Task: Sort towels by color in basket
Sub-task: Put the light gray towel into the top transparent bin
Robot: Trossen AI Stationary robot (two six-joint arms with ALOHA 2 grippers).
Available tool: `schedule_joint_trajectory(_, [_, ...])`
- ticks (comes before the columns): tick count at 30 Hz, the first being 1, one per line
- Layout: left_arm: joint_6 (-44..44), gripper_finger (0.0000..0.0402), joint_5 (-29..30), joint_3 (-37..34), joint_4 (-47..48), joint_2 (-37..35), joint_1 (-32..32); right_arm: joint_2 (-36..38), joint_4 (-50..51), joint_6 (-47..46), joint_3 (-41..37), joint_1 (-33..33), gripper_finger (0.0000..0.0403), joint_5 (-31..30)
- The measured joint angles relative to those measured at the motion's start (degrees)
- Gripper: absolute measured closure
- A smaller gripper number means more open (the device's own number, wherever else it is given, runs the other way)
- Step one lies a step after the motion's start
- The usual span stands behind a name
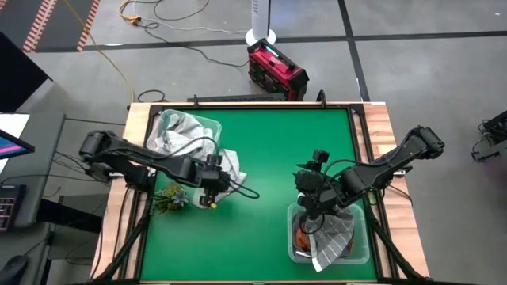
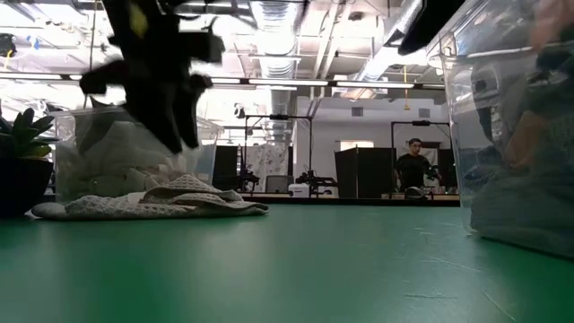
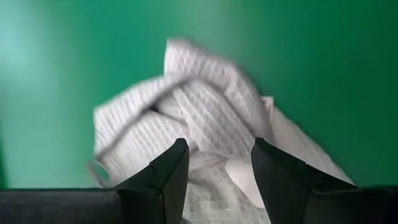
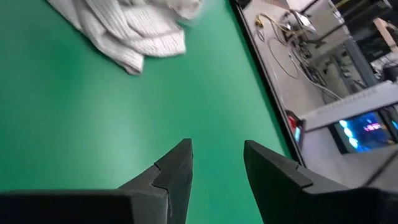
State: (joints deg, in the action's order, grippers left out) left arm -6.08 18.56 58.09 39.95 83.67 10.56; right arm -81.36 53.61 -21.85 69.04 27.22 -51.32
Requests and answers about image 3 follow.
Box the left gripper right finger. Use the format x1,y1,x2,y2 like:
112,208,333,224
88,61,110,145
251,136,358,224

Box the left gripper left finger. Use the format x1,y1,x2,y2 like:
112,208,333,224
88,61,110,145
114,138,190,224

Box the light grey waffle towel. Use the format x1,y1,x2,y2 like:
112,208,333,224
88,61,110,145
86,39,355,224

